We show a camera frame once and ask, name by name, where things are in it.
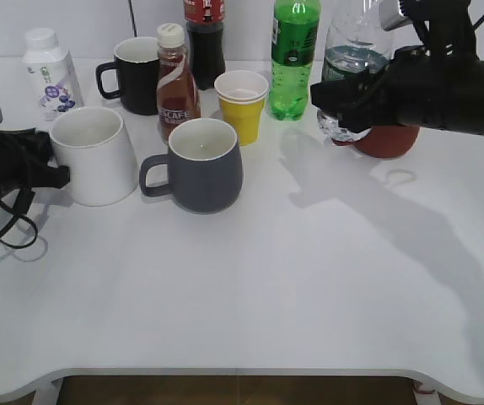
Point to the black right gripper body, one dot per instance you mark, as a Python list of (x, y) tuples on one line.
[(414, 90)]

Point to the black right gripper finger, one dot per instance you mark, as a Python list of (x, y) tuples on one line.
[(360, 120), (353, 90)]

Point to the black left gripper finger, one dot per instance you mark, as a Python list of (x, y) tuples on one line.
[(47, 177), (36, 145)]

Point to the clear water bottle green label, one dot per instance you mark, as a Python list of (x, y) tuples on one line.
[(355, 41)]

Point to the white ceramic mug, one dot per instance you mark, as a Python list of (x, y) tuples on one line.
[(93, 143)]

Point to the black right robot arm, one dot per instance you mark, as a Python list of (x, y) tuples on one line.
[(446, 28)]

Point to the red ceramic mug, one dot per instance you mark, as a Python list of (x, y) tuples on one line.
[(387, 142)]

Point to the black ceramic mug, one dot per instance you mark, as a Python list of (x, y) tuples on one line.
[(136, 63)]

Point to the grey ceramic mug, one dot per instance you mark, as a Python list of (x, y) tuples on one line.
[(204, 166)]

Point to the white yogurt drink bottle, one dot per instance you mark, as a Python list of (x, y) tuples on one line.
[(51, 71)]

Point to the green soda bottle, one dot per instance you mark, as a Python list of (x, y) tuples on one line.
[(295, 27)]

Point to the yellow paper cup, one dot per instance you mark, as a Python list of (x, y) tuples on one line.
[(242, 96)]

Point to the brown Nescafe coffee bottle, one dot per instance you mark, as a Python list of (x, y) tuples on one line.
[(178, 99)]

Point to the dark cola bottle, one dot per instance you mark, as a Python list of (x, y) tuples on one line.
[(204, 25)]

